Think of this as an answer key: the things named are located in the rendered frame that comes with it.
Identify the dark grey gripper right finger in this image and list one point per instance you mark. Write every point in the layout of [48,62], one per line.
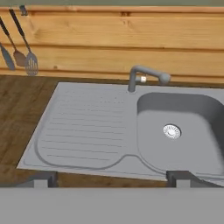
[182,178]

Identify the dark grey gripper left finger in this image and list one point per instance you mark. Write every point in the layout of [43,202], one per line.
[43,179]

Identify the grey sink with drainboard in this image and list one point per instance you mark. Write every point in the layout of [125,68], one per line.
[131,128]

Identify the grey sink tap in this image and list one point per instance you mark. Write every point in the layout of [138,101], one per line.
[145,74]

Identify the grey knife-shaped hanging tool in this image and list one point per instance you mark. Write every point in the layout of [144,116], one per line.
[7,58]

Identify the dark wall rail hook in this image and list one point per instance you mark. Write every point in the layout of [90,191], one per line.
[23,10]

